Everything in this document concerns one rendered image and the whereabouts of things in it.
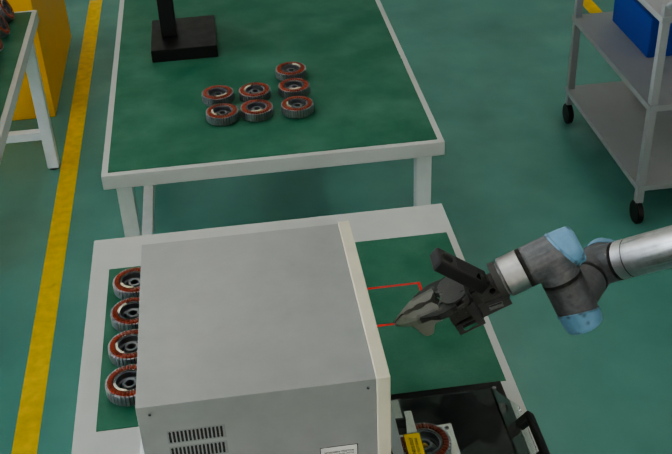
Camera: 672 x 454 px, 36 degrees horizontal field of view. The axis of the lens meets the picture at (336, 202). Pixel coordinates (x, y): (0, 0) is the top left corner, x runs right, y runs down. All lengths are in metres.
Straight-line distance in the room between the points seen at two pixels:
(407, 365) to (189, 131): 1.35
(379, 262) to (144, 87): 1.37
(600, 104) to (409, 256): 2.20
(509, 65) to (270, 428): 4.13
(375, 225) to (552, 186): 1.73
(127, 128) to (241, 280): 1.79
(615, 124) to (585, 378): 1.47
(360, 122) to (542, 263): 1.67
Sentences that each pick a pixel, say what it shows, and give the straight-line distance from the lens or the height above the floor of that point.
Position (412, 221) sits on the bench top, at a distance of 2.94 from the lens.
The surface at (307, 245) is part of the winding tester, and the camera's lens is 1.87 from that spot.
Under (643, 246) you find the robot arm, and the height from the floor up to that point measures 1.30.
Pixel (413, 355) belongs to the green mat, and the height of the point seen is 0.75.
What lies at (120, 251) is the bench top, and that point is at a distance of 2.92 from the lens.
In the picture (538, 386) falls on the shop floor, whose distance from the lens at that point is 3.53.
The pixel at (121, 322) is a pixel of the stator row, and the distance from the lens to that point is 2.62.
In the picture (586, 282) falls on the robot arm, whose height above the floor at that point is 1.25.
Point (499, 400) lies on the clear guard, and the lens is 1.94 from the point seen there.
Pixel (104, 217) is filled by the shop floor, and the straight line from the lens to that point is 4.47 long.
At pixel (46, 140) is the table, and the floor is 0.16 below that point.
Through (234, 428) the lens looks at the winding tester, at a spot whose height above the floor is 1.25.
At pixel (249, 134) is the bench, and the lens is 3.41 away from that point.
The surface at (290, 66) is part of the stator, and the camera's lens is 3.79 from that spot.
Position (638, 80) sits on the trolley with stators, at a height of 0.55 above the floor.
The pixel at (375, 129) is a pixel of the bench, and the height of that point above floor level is 0.75.
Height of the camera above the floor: 2.41
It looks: 33 degrees down
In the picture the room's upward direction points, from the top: 3 degrees counter-clockwise
